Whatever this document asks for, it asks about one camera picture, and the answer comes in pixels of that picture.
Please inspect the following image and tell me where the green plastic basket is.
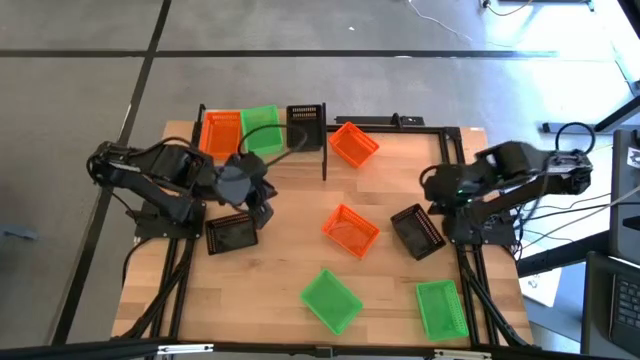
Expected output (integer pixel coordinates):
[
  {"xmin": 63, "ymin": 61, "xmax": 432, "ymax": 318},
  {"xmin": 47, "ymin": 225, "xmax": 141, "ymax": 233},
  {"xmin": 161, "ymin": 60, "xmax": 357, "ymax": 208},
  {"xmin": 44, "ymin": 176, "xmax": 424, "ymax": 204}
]
[
  {"xmin": 415, "ymin": 279, "xmax": 470, "ymax": 343},
  {"xmin": 240, "ymin": 104, "xmax": 285, "ymax": 156},
  {"xmin": 299, "ymin": 268, "xmax": 365, "ymax": 337}
]

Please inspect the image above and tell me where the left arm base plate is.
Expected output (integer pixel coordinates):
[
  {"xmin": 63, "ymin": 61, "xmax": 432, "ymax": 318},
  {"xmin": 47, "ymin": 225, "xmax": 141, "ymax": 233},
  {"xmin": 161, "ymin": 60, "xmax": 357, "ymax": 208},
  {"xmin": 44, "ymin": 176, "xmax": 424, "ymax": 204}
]
[{"xmin": 133, "ymin": 201, "xmax": 207, "ymax": 240}]

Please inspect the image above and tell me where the white paper sheet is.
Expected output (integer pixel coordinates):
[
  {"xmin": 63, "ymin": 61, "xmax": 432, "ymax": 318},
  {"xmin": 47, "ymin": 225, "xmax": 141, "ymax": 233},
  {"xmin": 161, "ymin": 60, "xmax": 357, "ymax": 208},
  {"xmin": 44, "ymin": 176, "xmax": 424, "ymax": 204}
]
[{"xmin": 518, "ymin": 268, "xmax": 564, "ymax": 308}]

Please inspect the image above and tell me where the grey desk foot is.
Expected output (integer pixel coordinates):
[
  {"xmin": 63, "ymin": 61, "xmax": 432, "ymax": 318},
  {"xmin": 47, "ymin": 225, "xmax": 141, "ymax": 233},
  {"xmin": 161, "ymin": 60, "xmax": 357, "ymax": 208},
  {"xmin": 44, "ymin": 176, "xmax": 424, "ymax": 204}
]
[{"xmin": 542, "ymin": 94, "xmax": 640, "ymax": 136}]

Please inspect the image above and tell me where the black rig crossbar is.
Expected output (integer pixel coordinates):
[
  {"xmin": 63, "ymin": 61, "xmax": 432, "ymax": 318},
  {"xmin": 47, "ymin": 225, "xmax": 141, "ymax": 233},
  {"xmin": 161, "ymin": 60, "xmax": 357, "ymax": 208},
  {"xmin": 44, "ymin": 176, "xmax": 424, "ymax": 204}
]
[{"xmin": 0, "ymin": 337, "xmax": 640, "ymax": 360}]

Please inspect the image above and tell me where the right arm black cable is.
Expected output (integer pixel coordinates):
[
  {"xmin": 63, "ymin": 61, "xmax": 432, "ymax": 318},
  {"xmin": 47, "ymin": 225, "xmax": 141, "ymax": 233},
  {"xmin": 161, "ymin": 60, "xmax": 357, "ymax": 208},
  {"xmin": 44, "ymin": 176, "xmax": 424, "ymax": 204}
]
[{"xmin": 554, "ymin": 121, "xmax": 597, "ymax": 151}]

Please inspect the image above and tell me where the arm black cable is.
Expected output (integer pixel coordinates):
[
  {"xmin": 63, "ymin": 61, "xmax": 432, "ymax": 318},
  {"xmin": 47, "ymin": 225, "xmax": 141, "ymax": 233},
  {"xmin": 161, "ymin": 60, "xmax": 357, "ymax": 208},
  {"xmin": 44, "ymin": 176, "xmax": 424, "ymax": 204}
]
[
  {"xmin": 237, "ymin": 123, "xmax": 309, "ymax": 169},
  {"xmin": 554, "ymin": 121, "xmax": 597, "ymax": 151}
]

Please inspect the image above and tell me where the black plastic basket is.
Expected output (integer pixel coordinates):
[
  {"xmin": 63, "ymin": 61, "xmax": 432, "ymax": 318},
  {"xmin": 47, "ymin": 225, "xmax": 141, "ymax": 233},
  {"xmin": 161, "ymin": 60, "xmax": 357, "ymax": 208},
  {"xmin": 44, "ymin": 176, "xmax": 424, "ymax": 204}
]
[
  {"xmin": 204, "ymin": 211, "xmax": 260, "ymax": 256},
  {"xmin": 389, "ymin": 202, "xmax": 447, "ymax": 262},
  {"xmin": 285, "ymin": 103, "xmax": 326, "ymax": 153}
]

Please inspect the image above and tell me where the white floor cable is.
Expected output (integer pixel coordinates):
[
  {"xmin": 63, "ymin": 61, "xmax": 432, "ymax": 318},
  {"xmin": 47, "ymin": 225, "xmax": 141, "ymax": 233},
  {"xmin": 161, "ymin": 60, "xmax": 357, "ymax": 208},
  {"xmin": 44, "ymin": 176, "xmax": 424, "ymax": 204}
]
[{"xmin": 405, "ymin": 0, "xmax": 501, "ymax": 49}]

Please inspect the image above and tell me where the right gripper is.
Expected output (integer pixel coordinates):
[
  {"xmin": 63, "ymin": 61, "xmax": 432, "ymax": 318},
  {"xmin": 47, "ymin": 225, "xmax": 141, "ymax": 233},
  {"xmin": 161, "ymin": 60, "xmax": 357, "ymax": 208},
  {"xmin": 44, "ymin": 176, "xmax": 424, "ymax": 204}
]
[{"xmin": 423, "ymin": 163, "xmax": 476, "ymax": 218}]

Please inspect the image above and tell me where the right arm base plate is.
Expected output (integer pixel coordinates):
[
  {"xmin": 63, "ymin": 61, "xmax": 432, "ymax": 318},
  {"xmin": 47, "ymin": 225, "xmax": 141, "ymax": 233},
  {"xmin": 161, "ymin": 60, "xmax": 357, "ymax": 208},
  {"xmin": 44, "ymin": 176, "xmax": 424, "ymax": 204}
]
[{"xmin": 444, "ymin": 212, "xmax": 519, "ymax": 247}]

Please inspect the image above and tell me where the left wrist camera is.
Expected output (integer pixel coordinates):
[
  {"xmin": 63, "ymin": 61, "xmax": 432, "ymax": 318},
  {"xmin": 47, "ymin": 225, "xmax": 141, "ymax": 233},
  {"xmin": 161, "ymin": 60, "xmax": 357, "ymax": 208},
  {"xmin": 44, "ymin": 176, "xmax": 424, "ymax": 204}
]
[{"xmin": 238, "ymin": 151, "xmax": 269, "ymax": 176}]

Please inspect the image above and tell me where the orange plastic basket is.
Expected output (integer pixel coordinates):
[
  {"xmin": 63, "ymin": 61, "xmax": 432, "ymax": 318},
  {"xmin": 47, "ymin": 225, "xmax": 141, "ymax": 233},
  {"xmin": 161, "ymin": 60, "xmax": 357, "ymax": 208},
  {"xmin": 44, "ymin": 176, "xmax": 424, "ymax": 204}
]
[
  {"xmin": 321, "ymin": 203, "xmax": 381, "ymax": 260},
  {"xmin": 198, "ymin": 109, "xmax": 244, "ymax": 161},
  {"xmin": 328, "ymin": 121, "xmax": 380, "ymax": 169}
]

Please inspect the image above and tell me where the black computer case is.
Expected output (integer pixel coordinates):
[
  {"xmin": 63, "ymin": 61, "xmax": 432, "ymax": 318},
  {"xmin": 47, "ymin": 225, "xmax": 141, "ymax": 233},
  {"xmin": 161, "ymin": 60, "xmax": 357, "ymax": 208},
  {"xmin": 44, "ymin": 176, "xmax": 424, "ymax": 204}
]
[{"xmin": 608, "ymin": 128, "xmax": 640, "ymax": 266}]

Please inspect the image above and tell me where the black desk leg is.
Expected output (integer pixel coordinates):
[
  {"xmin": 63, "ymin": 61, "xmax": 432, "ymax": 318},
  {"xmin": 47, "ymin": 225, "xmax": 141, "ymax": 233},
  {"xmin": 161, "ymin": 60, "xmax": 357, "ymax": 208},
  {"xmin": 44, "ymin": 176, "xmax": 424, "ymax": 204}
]
[{"xmin": 516, "ymin": 230, "xmax": 612, "ymax": 279}]

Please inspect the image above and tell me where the black laptop keyboard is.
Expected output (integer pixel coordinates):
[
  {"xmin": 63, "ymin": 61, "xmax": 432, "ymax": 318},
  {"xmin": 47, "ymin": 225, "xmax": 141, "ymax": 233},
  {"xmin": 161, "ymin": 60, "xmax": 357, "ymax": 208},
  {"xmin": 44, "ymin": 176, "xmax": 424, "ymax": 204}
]
[{"xmin": 581, "ymin": 251, "xmax": 640, "ymax": 359}]

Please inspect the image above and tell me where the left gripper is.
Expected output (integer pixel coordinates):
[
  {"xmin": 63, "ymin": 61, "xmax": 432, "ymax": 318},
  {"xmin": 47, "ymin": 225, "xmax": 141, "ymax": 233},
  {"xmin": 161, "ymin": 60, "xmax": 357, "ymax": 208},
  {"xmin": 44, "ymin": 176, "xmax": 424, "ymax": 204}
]
[{"xmin": 217, "ymin": 165, "xmax": 279, "ymax": 231}]

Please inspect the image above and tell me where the black aluminium table frame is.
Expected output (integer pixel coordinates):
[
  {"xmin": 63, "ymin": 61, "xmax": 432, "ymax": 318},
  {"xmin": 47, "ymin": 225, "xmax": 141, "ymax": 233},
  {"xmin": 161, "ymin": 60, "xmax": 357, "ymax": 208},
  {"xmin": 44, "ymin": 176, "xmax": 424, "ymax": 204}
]
[{"xmin": 112, "ymin": 115, "xmax": 539, "ymax": 351}]

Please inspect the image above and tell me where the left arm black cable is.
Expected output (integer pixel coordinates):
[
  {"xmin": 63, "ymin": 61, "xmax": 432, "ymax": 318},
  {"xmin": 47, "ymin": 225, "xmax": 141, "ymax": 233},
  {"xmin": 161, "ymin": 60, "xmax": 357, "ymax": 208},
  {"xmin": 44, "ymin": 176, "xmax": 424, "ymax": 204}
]
[{"xmin": 237, "ymin": 123, "xmax": 309, "ymax": 169}]

